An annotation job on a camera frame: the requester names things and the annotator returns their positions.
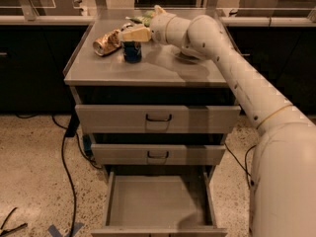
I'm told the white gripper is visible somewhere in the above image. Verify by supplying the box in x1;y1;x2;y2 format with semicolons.
118;5;191;47

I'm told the blue pepsi can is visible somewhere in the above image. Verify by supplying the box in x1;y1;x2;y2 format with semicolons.
122;41;142;63

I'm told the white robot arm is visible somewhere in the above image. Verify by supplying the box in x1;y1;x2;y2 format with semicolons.
118;6;316;237

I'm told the crushed gold can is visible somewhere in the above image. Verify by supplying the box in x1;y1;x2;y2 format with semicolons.
93;29;121;56

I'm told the grey drawer cabinet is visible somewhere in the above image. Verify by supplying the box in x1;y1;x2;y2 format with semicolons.
62;7;254;237

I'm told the top drawer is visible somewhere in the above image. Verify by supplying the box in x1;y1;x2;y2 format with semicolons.
75;105;240;133

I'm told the middle drawer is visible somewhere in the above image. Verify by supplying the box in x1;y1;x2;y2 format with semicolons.
91;144;225;165

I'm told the open bottom drawer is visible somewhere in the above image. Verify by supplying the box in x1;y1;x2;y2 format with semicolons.
91;169;227;237

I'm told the green chip bag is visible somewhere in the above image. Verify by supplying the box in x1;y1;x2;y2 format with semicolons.
126;10;156;27

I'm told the white bowl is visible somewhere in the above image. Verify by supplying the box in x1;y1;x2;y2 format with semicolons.
175;49;199;60

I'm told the blue tape cross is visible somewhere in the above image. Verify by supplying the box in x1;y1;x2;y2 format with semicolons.
47;222;84;237

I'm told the black tool on floor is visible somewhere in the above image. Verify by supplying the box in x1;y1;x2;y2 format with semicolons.
0;207;28;237

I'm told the black cable left floor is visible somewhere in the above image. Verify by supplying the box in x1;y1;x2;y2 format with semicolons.
14;114;102;237

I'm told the black cable floor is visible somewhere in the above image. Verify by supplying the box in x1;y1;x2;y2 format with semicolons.
224;142;258;190
14;114;102;237

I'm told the black cable right floor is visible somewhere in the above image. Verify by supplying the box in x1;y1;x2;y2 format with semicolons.
224;142;258;190

